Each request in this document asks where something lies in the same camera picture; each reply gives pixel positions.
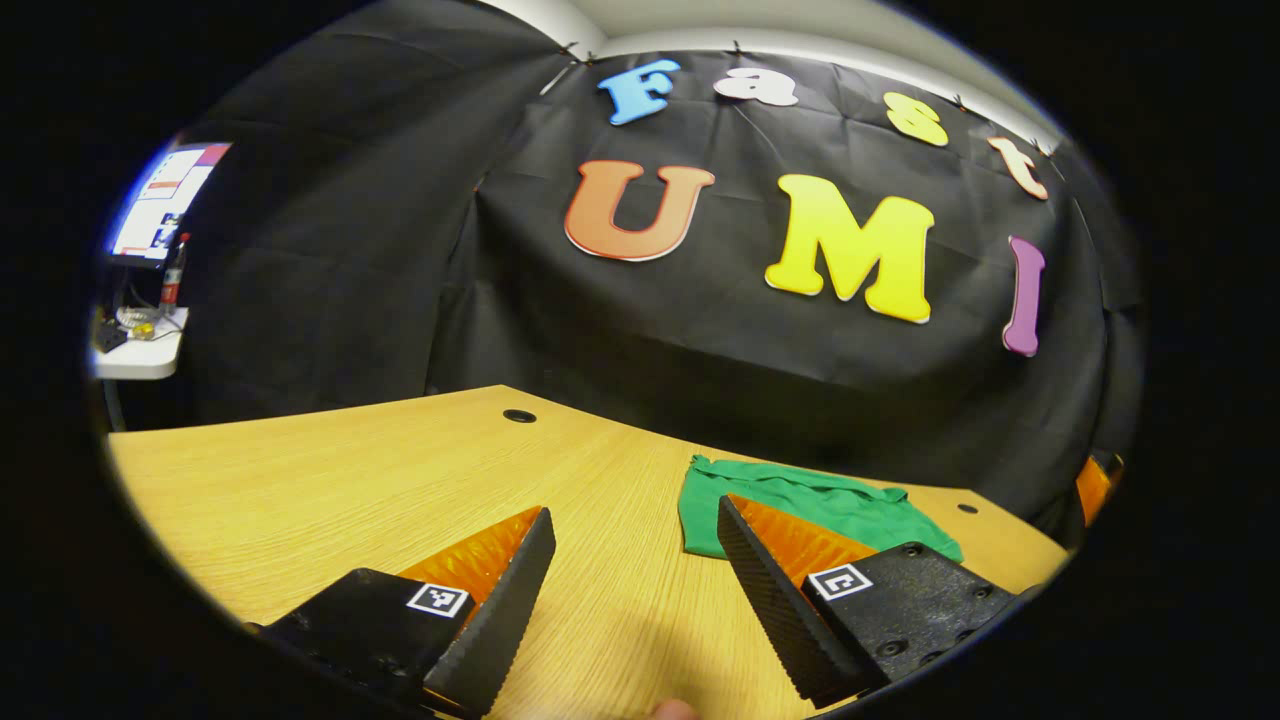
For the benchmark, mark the white side table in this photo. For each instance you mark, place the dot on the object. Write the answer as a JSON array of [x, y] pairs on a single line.
[[145, 358]]

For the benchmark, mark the computer monitor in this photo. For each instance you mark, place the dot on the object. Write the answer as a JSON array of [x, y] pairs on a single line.
[[165, 205]]

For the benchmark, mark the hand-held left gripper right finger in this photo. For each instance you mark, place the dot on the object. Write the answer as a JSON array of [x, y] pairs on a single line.
[[775, 610]]

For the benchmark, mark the green T-shirt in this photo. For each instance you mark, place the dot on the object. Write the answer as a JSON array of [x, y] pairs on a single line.
[[850, 505]]

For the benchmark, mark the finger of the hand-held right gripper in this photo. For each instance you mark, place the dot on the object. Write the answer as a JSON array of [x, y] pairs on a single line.
[[1095, 490]]

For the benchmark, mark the small black object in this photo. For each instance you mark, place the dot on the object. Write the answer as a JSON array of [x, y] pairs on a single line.
[[109, 336]]

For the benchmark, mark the black backdrop cloth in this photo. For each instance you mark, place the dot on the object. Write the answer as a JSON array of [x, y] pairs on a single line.
[[400, 300]]

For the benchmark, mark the bottle with red label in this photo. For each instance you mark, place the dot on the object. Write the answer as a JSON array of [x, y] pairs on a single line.
[[172, 285]]

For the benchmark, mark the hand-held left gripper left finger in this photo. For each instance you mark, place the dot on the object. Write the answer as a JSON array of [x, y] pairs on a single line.
[[500, 630]]

